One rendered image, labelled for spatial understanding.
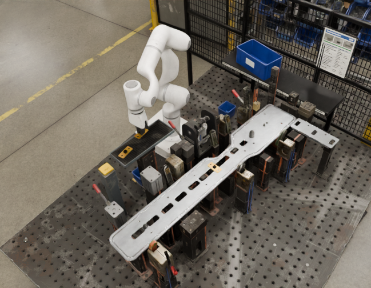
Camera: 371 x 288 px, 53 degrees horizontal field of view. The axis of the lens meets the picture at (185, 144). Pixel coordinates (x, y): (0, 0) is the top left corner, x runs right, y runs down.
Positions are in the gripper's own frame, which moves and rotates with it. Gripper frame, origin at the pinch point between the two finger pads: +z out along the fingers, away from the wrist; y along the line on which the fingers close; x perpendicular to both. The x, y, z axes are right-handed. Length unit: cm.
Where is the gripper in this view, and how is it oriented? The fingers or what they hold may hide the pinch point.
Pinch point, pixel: (140, 130)
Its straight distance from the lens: 207.2
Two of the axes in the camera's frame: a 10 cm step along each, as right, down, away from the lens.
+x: 5.8, -6.2, 5.3
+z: 0.5, 6.8, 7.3
